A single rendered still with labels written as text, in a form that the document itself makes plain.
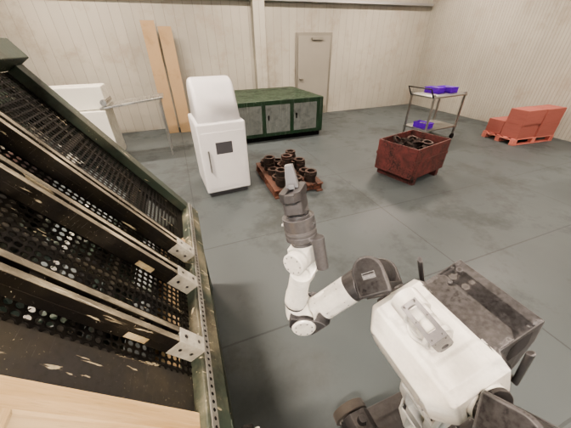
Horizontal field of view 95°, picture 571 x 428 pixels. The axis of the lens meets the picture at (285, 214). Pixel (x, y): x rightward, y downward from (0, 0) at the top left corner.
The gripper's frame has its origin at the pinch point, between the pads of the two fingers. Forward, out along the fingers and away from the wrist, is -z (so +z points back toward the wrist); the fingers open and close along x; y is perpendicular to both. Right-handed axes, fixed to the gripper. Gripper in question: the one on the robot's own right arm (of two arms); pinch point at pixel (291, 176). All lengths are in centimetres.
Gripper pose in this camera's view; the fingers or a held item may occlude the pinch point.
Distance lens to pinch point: 67.8
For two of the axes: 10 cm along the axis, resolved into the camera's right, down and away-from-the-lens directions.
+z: 1.8, 9.2, 3.4
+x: -2.3, 3.7, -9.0
